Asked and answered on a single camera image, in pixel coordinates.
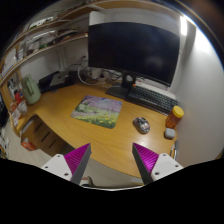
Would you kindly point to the black laptop device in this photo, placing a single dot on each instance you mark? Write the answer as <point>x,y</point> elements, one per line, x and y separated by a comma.
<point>57,80</point>

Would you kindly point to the black monitor stand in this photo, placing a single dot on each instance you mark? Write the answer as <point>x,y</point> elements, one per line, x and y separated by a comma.
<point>121,90</point>

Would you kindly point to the green bag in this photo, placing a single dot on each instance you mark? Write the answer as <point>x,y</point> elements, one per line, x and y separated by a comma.
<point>30,90</point>

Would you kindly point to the wooden wall shelf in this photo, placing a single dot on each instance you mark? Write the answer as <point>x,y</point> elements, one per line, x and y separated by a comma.
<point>54,24</point>

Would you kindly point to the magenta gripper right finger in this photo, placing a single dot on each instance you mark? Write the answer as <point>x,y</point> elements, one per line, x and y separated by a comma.
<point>145,160</point>

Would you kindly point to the grey computer mouse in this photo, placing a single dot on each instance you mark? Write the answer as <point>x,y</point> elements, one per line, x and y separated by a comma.
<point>141,125</point>

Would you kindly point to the small grey earbuds case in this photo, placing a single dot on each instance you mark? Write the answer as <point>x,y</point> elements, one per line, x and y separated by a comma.
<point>169,133</point>

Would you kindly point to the dark mechanical keyboard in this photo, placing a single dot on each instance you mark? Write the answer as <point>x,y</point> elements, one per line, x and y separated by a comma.
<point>151,99</point>

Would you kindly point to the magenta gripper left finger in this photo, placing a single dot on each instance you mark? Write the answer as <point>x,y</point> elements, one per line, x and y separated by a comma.
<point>77,161</point>

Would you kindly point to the orange pill bottle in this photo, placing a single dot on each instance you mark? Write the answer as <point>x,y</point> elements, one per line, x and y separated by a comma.
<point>174,117</point>

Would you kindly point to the floral mouse pad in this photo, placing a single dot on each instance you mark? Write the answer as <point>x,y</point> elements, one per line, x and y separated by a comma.
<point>98,111</point>

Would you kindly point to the wooden drawer unit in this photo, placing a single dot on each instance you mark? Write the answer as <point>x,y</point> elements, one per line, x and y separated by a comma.
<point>37,135</point>

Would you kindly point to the black computer monitor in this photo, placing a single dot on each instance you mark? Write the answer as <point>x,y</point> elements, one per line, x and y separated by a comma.
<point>144,50</point>

